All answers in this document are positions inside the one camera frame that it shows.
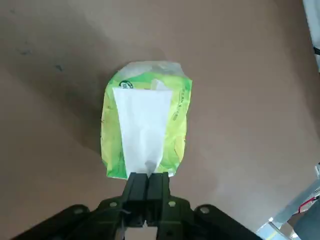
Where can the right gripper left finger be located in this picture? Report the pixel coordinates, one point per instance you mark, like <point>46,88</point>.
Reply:
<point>137,187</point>

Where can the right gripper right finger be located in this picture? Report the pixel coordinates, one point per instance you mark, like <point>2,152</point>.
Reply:
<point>158,187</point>

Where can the green tissue pack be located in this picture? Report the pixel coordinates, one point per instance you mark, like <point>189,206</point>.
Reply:
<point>111,140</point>

